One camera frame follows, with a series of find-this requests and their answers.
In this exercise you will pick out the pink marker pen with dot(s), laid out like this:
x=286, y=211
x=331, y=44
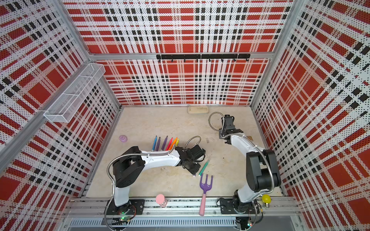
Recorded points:
x=169, y=144

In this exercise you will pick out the black hook rail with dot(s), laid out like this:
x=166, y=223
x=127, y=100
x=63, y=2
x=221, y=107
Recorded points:
x=172, y=57

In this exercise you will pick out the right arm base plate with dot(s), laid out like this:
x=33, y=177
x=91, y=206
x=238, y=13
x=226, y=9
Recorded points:
x=234, y=206

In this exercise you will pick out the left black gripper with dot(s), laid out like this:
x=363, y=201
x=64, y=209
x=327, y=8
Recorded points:
x=197, y=167

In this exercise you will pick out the pink cylindrical cup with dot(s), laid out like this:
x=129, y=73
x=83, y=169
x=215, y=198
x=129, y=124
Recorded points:
x=161, y=200

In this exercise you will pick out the purple marker pen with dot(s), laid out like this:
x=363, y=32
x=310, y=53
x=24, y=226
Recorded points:
x=158, y=144
x=164, y=144

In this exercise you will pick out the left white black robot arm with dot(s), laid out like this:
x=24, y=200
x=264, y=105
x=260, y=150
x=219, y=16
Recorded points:
x=124, y=170

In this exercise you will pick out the blue marker pen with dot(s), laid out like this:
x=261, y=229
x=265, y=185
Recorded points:
x=154, y=144

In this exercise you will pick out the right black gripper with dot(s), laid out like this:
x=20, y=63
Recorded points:
x=220, y=133

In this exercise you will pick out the purple smiley toy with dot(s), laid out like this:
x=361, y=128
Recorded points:
x=123, y=138

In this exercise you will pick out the yellow light bulb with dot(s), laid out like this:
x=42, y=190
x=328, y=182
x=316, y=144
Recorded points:
x=266, y=199

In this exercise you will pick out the purple garden fork pink handle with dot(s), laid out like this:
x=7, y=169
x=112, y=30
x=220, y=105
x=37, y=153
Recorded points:
x=205, y=187

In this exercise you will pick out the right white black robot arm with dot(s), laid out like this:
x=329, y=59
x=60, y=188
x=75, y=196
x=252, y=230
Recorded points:
x=262, y=174

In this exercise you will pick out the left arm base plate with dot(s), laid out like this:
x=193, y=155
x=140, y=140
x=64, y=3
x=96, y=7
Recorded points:
x=134, y=206

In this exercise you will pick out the white wire mesh shelf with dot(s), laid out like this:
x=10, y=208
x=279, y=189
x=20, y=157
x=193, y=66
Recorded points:
x=66, y=105

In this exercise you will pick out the orange marker pen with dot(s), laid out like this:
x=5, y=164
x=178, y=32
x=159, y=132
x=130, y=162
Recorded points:
x=173, y=143

